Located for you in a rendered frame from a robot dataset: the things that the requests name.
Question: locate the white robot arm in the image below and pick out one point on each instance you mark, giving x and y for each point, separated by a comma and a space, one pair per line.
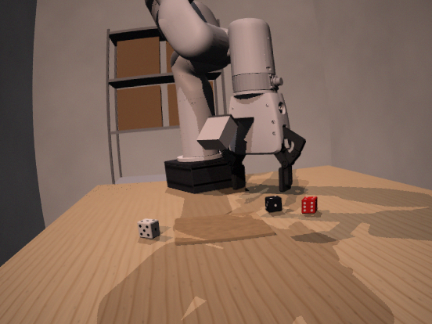
193, 32

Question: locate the black die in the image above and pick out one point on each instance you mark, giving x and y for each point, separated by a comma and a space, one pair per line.
273, 203

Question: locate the brown square mat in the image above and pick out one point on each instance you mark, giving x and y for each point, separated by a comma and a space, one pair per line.
218, 228

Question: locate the white die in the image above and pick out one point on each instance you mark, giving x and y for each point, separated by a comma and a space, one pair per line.
148, 228

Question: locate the red die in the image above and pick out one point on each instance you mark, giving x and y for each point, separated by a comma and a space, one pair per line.
309, 205

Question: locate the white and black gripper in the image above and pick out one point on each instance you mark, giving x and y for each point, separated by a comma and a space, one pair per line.
262, 136

